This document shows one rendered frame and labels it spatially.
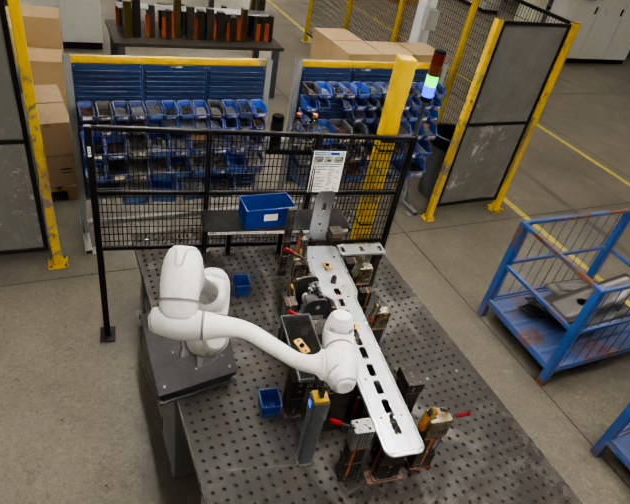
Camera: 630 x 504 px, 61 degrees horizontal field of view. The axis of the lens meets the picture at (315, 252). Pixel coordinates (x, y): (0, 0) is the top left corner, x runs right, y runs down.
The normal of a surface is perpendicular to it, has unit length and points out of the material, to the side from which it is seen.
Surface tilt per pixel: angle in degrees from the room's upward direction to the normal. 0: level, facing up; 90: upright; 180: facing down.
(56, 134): 89
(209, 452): 0
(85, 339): 0
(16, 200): 94
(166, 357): 44
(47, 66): 90
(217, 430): 0
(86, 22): 90
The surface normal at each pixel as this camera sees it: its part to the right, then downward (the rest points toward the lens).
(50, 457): 0.16, -0.78
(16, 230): 0.38, 0.58
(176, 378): 0.46, -0.15
